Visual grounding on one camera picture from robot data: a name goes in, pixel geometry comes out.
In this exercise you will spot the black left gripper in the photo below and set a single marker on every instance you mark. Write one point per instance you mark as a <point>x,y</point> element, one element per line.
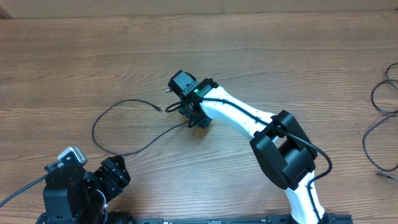
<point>113,178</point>

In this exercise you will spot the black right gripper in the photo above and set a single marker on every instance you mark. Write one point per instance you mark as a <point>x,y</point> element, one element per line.
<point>205,122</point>

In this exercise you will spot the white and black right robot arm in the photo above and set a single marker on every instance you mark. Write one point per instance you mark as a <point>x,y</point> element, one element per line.
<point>282,149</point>

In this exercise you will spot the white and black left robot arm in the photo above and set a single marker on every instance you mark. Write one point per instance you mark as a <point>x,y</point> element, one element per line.
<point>74,195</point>

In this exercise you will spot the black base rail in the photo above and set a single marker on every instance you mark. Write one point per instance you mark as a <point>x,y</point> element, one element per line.
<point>242,219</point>

